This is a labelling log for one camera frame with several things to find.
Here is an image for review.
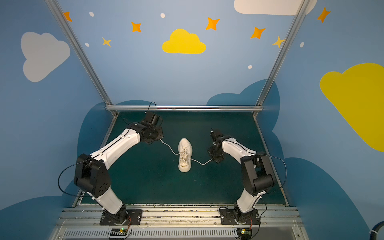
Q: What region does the white shoelace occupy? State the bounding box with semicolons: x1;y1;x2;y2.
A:
160;139;212;166

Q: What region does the white sneaker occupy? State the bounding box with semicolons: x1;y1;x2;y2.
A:
178;138;193;173

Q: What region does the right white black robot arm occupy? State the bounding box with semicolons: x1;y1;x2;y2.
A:
208;129;278;225

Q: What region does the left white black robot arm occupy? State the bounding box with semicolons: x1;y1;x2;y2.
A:
74;111;163;226

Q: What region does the rear aluminium crossbar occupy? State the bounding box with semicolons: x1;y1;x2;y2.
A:
106;105;263;112

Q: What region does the right small circuit board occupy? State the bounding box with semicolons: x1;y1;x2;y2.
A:
236;228;252;240

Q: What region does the small circuit board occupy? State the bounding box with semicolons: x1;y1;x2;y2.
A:
236;228;252;240
109;228;128;240

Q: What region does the left small circuit board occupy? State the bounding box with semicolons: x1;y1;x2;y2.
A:
109;228;128;240

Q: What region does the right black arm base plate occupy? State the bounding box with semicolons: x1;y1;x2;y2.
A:
219;208;261;225

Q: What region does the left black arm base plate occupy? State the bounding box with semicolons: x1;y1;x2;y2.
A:
100;209;143;226

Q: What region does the aluminium rail base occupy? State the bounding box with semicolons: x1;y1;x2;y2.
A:
49;204;309;240

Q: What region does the left aluminium frame post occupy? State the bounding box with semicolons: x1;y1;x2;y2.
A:
45;0;113;106

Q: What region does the aluminium frame post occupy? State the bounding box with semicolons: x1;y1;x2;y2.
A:
45;0;113;106
253;0;311;121

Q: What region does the right aluminium frame post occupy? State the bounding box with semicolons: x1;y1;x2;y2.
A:
253;0;311;121

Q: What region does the grey corrugated hose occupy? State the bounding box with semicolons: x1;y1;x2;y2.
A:
369;221;384;240

